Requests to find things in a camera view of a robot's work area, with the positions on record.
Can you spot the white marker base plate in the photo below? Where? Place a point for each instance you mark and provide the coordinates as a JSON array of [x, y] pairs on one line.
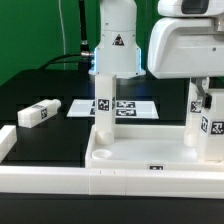
[[124, 109]]

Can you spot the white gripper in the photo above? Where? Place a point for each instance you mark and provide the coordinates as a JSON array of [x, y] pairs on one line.
[[185, 48]]

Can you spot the white desk tabletop tray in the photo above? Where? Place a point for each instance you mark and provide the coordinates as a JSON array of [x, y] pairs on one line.
[[146, 147]]

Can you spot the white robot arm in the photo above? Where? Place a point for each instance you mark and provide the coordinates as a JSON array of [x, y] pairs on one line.
[[117, 52]]

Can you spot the white U-shaped obstacle fence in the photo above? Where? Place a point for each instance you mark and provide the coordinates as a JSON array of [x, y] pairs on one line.
[[101, 181]]

